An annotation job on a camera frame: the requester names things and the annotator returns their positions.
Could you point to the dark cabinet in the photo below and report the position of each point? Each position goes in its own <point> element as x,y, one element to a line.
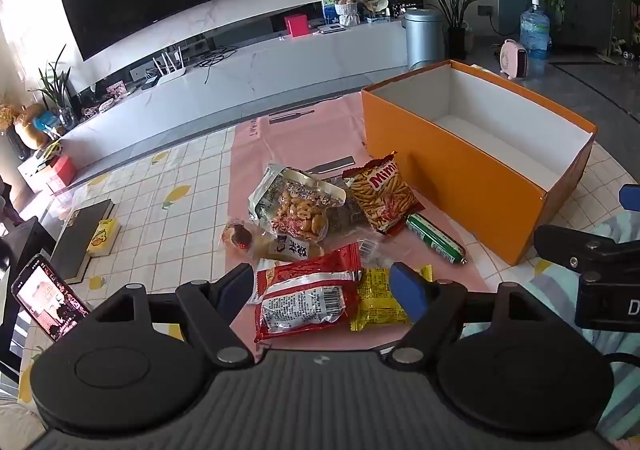
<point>585,4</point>

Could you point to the orange round vase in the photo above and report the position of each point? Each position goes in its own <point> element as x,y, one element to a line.
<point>30,127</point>

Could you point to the clear plastic snack packet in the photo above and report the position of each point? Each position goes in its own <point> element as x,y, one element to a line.
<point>374,252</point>

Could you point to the pink printed cloth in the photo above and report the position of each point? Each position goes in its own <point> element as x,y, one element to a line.
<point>285,139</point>

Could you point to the potted grass plant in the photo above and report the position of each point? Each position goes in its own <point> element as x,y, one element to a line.
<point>55,84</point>

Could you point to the small yellow box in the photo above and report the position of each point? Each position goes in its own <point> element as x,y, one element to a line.
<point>102,239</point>

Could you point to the red storage box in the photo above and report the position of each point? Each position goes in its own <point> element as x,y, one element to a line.
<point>62,172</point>

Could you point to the green sausage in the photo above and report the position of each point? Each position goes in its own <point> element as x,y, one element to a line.
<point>435,237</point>

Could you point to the silver trash can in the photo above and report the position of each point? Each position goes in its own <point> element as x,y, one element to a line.
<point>424,39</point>

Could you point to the pink cube box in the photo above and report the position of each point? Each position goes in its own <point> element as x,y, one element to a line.
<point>296,25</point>

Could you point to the small round pastry packet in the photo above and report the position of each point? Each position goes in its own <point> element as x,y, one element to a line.
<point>239,235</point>

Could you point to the blue water bottle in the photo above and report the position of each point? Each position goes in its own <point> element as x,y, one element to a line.
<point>535,32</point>

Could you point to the orange stick snack bag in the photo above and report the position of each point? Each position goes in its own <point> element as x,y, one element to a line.
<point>385,195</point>

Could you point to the smartphone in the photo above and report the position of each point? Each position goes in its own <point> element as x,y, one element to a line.
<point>47,302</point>

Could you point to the yellow snack packet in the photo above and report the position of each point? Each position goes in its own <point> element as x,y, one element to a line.
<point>375,305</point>

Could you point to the clear peanut packet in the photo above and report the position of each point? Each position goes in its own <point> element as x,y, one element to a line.
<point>302,210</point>

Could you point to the checked tablecloth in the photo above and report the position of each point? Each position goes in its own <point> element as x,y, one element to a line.
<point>165,190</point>

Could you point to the clear green snack bag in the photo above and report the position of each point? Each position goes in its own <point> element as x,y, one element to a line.
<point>262,197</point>

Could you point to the white router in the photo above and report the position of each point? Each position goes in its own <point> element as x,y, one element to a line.
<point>169,72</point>

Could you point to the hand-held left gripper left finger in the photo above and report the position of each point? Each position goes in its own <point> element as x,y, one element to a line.
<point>234,286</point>

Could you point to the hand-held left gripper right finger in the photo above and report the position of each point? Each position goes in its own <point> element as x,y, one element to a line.
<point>409,294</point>

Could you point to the dried flower bunch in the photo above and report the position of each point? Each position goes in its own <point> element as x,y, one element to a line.
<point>7,115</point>

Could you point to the small white heater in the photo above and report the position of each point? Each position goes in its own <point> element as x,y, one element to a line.
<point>514,59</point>

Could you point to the white TV console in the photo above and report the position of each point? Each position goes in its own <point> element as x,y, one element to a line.
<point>225,79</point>

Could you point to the black book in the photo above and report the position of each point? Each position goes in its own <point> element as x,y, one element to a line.
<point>82,240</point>

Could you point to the orange cardboard box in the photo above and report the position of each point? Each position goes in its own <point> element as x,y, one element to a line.
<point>450,164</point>

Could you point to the red snack packet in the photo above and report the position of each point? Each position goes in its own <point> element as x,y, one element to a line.
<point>305,300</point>

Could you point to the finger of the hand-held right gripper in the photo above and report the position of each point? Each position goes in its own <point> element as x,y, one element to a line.
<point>575,250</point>
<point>632,198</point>

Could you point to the potted snake plant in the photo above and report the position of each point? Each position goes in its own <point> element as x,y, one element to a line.
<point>455,14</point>

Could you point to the person's pajama clothing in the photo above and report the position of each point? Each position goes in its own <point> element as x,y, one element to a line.
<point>552,291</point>

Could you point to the beige packet black label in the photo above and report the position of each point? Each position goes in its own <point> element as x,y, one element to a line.
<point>290,249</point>

